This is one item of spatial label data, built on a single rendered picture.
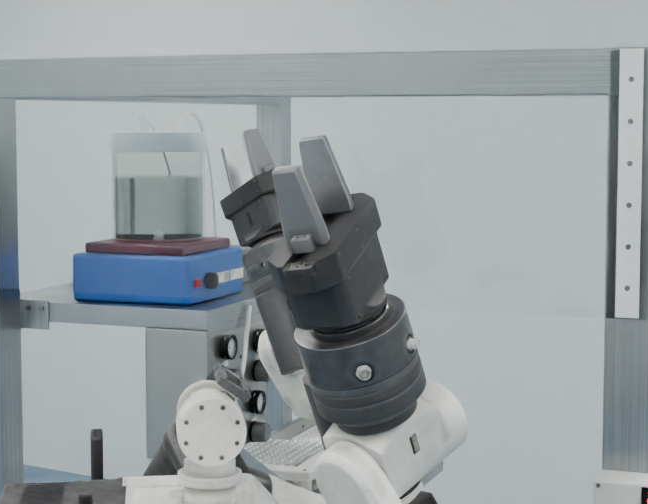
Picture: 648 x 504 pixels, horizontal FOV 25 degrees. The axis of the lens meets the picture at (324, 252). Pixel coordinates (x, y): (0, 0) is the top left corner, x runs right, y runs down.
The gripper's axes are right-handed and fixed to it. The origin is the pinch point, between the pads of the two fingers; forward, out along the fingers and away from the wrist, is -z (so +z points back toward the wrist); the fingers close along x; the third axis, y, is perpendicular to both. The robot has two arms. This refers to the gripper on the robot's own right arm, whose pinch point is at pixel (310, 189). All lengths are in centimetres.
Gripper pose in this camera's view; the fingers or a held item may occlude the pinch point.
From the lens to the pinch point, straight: 106.6
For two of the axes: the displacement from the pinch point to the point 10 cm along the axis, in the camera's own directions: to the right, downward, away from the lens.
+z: 2.7, 8.8, 3.8
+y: 9.0, -0.9, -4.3
